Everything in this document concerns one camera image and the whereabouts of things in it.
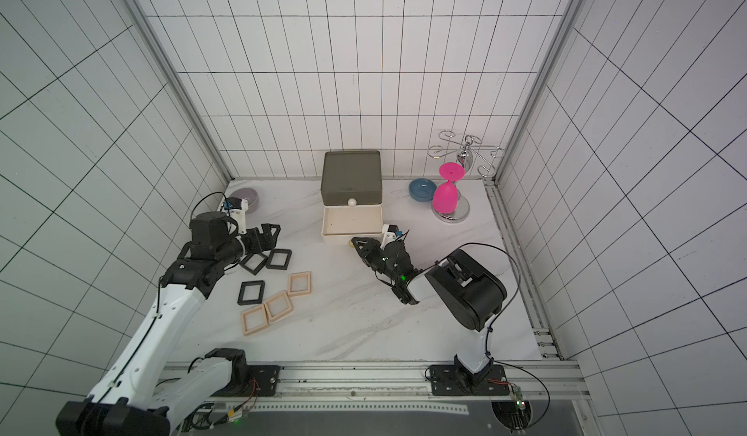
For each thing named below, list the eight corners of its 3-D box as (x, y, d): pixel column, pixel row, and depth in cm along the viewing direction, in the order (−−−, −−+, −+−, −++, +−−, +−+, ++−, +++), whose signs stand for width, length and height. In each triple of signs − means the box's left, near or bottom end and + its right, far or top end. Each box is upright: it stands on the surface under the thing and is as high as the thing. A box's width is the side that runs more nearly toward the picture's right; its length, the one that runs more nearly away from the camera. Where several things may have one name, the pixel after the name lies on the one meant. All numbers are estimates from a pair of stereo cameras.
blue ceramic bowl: (409, 201, 114) (410, 195, 111) (408, 184, 120) (408, 178, 117) (436, 202, 114) (437, 196, 111) (433, 184, 120) (434, 178, 117)
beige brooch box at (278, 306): (271, 323, 84) (269, 321, 83) (263, 304, 88) (261, 302, 86) (294, 309, 87) (293, 307, 85) (286, 291, 91) (285, 289, 89)
